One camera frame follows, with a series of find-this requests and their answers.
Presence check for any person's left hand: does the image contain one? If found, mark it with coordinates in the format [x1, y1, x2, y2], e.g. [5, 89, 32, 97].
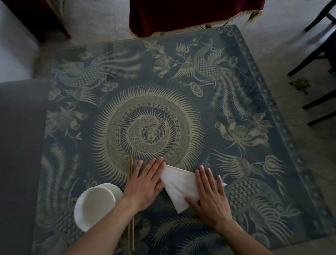
[122, 155, 167, 214]

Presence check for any person's right hand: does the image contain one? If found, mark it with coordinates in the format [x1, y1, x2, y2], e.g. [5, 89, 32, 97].
[184, 164, 236, 230]

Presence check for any white napkin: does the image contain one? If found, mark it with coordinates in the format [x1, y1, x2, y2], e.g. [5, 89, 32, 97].
[157, 164, 228, 216]

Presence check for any person's left forearm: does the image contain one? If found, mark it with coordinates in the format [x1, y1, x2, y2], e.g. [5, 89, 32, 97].
[62, 195, 142, 255]

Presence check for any person's right forearm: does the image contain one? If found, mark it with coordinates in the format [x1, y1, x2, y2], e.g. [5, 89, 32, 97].
[214, 218, 292, 255]

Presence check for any wooden chopstick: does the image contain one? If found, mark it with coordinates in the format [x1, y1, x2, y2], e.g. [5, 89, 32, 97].
[124, 155, 138, 252]
[126, 155, 140, 252]

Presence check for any white saucer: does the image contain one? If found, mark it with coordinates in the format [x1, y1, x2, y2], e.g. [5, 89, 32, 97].
[96, 183, 124, 205]

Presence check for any white bowl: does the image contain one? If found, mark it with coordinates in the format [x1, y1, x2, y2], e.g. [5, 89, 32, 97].
[73, 186, 117, 233]

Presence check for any blue patterned tablecloth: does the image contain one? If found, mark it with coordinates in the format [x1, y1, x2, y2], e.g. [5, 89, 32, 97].
[32, 16, 336, 255]

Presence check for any grey upholstered bench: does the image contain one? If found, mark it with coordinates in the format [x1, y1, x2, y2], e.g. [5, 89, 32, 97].
[0, 76, 50, 255]

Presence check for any small brass object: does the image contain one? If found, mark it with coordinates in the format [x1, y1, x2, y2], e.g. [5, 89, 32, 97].
[289, 77, 311, 95]

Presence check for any black wooden chair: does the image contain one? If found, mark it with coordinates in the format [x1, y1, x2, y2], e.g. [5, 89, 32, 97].
[302, 85, 336, 128]
[287, 0, 336, 79]

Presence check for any red fringed velvet cloth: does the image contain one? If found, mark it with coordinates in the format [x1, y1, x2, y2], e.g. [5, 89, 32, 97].
[125, 0, 266, 43]

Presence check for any brown wooden cabinet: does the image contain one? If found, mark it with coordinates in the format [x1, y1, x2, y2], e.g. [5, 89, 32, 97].
[0, 0, 74, 43]

